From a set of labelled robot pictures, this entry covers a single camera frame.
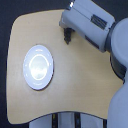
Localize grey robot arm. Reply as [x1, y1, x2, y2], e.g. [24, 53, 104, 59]
[59, 0, 128, 128]

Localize white table base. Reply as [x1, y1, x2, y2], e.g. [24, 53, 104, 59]
[29, 112, 107, 128]

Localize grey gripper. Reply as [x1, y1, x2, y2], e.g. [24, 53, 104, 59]
[59, 0, 115, 52]

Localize white round plate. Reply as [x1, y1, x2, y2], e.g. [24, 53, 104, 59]
[23, 45, 54, 90]

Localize dark grape bunch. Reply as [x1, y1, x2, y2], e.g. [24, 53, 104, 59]
[64, 28, 72, 44]

